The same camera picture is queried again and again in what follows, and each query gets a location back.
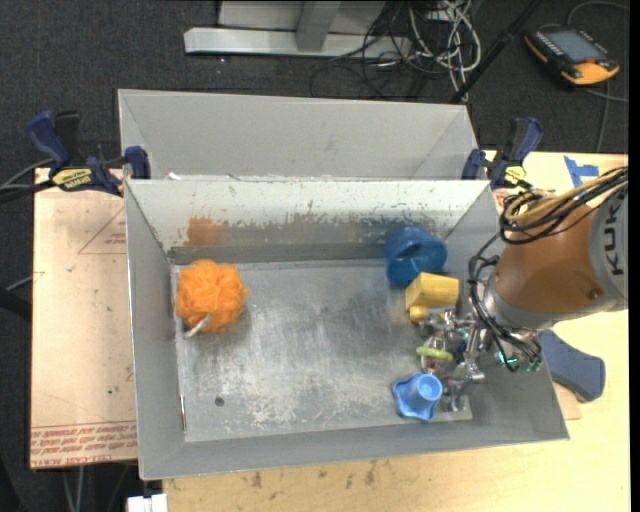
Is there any yellow-green ring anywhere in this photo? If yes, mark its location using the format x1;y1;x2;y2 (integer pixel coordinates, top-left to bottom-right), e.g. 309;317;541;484
415;343;455;364

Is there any orange mesh bath sponge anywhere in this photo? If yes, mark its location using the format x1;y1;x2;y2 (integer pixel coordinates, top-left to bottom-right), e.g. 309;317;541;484
174;258;250;339

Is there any yellow block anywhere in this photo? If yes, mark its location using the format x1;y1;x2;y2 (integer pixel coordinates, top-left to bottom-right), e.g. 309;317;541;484
404;272;460;325

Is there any brown cardboard board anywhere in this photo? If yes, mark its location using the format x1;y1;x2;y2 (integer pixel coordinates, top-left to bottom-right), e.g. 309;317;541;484
29;167;584;470

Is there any light blue star-shaped cup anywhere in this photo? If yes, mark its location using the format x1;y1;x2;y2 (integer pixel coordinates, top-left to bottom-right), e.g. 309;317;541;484
391;372;445;423

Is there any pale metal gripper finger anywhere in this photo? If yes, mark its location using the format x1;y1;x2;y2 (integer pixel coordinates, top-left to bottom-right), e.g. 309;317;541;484
442;368;487;413
418;308;474;340

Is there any grey metal bin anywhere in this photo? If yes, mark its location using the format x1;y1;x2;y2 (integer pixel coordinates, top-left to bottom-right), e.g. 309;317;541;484
117;88;570;481

